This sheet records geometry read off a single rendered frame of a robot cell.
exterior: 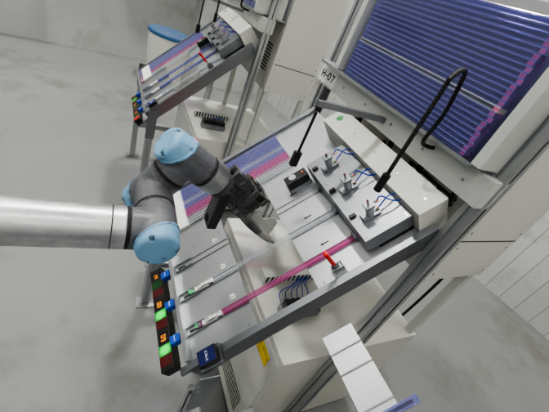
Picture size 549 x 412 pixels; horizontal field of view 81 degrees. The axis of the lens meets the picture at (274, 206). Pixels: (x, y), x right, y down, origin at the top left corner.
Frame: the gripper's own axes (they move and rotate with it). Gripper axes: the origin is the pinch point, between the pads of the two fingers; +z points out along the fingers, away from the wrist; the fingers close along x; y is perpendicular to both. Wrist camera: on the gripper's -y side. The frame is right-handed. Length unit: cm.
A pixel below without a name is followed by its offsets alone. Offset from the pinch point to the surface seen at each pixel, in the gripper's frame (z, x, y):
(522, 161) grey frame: 7, -25, 53
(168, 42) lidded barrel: 47, 362, -23
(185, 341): 1.2, -13.8, -33.7
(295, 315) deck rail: 11.4, -20.9, -6.7
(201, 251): 5.5, 12.9, -24.7
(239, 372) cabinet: 52, -7, -54
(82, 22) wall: -15, 449, -94
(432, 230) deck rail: 17.7, -20.7, 32.7
